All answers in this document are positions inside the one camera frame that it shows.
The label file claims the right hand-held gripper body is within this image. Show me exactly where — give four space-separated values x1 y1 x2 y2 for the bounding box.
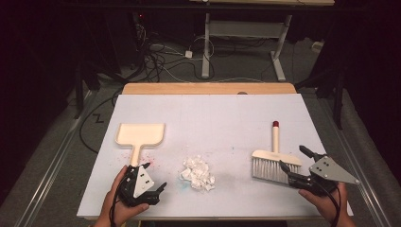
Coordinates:
287 155 360 197

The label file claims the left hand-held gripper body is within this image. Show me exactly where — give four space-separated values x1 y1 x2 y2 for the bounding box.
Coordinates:
117 164 161 208

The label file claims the cream brush with red tip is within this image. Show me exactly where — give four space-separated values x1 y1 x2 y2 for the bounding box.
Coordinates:
251 120 303 185

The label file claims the pile of white paper scraps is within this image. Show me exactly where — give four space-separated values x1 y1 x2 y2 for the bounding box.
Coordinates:
179 154 217 193

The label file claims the person's right hand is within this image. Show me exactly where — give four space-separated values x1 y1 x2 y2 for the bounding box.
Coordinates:
298 182 348 223

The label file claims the person's left hand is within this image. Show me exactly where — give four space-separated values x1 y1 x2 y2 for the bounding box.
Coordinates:
99 166 150 227

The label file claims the cream plastic dustpan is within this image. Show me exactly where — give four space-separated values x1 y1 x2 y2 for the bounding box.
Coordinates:
114 122 166 168

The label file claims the black metal stand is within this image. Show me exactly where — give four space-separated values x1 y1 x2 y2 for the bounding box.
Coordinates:
73 61 102 120
296 60 348 131

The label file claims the white table mat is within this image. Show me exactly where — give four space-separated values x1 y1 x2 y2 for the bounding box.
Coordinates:
76 93 355 220

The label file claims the wooden table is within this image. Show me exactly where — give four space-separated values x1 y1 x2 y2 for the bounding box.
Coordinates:
121 82 298 96

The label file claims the small white floor box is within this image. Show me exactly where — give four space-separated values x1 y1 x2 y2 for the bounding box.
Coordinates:
311 40 325 54

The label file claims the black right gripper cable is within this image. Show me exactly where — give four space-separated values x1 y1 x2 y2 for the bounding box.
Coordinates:
315 181 342 227

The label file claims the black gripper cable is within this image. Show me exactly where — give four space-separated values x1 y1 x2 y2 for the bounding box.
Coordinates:
315 181 342 227
109 173 131 227

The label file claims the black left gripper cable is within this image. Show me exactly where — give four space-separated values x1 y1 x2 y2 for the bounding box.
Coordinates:
109 173 131 227

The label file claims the metal floor rail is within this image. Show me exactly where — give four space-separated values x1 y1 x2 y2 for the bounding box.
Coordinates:
302 89 393 227
12 90 97 227

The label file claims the black floor cable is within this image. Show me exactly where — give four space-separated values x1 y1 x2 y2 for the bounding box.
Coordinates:
78 89 123 155

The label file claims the white floor cable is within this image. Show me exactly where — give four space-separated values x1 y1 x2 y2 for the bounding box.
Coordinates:
148 44 266 84

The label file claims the tangle of black floor cables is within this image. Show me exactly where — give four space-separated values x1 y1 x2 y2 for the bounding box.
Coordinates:
133 12 218 83

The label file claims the white metal desk frame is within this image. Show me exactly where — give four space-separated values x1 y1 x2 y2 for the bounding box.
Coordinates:
188 0 336 82

